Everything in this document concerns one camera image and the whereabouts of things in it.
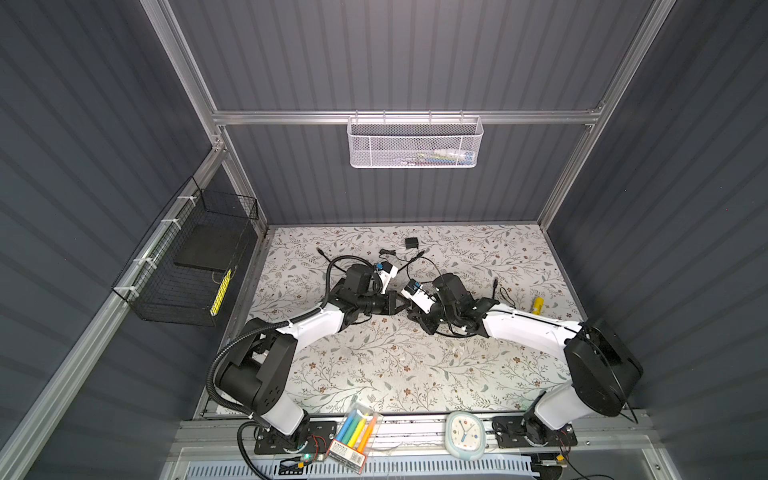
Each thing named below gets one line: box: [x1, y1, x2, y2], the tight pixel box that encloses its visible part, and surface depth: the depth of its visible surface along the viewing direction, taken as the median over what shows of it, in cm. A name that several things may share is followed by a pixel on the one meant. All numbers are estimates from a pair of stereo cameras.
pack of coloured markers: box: [327, 404, 382, 475], surface depth 75 cm
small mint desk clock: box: [444, 411, 486, 460], surface depth 73 cm
